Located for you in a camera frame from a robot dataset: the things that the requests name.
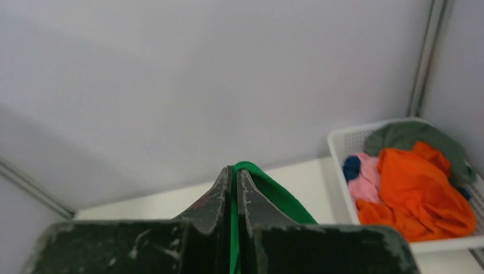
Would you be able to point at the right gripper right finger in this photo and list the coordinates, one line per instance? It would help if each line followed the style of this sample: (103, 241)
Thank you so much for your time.
(271, 242)

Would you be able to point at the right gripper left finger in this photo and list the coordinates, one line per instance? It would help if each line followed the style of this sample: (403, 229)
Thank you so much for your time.
(195, 241)

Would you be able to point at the green t-shirt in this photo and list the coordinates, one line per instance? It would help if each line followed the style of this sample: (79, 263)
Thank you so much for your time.
(276, 194)

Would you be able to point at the pink garment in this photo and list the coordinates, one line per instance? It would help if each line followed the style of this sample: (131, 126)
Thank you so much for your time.
(366, 184)

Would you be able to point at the dark blue garment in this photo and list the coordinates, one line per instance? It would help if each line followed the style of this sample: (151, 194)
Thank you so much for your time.
(351, 168)

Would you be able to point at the white plastic basket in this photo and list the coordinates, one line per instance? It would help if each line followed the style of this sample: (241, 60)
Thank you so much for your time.
(349, 140)

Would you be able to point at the orange t-shirt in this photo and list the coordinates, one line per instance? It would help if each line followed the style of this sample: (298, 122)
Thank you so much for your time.
(416, 197)

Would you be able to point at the grey-green garment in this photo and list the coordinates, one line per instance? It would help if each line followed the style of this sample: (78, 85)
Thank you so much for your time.
(404, 135)

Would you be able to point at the left corner aluminium post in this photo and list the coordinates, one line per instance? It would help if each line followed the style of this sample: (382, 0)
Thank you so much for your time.
(29, 185)

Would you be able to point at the corner aluminium post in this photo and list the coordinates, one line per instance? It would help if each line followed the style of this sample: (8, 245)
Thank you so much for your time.
(437, 20)
(29, 185)

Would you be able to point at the right corner aluminium post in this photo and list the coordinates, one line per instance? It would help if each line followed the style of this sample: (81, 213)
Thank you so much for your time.
(437, 20)

